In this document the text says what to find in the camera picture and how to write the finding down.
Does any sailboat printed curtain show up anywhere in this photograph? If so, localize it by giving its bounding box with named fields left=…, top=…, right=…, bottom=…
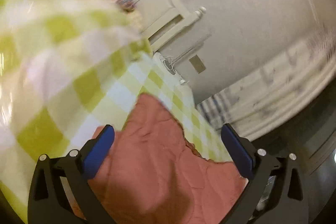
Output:
left=197, top=27, right=336, bottom=143

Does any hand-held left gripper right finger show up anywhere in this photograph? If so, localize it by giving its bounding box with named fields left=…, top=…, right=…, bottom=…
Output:
left=221, top=123, right=310, bottom=224

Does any beige wall socket panel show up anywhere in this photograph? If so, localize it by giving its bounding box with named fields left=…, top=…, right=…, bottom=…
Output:
left=188, top=55, right=206, bottom=73

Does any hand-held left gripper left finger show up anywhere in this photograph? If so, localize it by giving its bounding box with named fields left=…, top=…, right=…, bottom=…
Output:
left=28, top=124, right=116, bottom=224

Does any pink quilted jacket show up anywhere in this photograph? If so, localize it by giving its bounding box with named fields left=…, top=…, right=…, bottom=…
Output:
left=71, top=93, right=250, bottom=224

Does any green checkered bed sheet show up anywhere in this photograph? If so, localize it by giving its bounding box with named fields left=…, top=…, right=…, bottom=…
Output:
left=0, top=0, right=234, bottom=224

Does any dark window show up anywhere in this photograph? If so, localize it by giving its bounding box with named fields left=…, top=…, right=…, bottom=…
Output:
left=276, top=98, right=336, bottom=214

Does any white nightstand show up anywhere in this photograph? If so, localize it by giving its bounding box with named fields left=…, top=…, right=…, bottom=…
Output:
left=154, top=52, right=195, bottom=98

